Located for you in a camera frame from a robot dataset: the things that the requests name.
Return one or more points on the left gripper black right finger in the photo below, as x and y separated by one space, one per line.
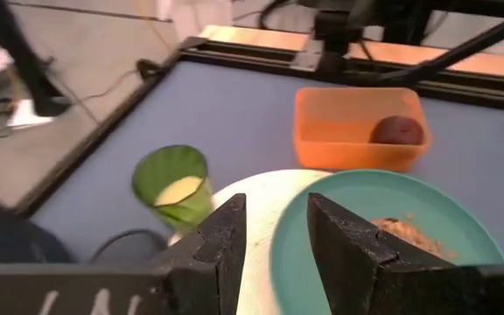
344 245

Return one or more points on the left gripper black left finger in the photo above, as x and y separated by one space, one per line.
217 245

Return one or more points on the green cut glass tumbler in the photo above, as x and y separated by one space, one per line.
164 170

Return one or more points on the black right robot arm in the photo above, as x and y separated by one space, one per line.
348 30

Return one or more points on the teal plate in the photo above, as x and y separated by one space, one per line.
366 197

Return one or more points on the cream woven round placemat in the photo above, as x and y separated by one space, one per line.
261 197

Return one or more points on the crumbly brown food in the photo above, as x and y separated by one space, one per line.
409 236

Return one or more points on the orange plastic container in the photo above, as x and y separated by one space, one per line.
335 144

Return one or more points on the brown round food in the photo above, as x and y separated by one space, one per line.
396 131

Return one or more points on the black padded chair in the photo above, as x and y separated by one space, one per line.
11 236

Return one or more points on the light wooden side board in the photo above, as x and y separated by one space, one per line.
256 39

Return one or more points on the black table edge rail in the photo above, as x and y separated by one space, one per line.
103 127

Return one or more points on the black stand post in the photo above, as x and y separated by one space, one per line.
16 52

